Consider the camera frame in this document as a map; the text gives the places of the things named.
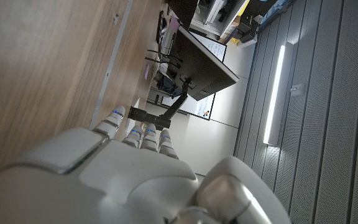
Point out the pink paper sheet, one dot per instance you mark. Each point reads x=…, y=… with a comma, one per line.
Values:
x=174, y=25

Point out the black computer monitor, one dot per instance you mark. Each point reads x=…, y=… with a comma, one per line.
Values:
x=200, y=68

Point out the brown cardboard box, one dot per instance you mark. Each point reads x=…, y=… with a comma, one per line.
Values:
x=231, y=29

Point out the small pink sticky note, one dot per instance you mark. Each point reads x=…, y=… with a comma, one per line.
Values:
x=146, y=71

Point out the black equipment on shelf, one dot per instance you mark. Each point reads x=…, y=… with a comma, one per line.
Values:
x=247, y=28

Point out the dark blue cloth bundle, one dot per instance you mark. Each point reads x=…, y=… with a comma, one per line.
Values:
x=169, y=85

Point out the black framed whiteboard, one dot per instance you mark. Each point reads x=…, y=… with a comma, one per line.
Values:
x=204, y=107

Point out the white shelf cabinet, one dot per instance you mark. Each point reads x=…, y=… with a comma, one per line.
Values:
x=211, y=15

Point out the black keyboard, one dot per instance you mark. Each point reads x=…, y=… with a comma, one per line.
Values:
x=161, y=26

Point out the small grey ceiling sensor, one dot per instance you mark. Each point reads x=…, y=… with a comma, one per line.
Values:
x=297, y=90

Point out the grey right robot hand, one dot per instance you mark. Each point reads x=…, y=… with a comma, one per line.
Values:
x=129, y=180

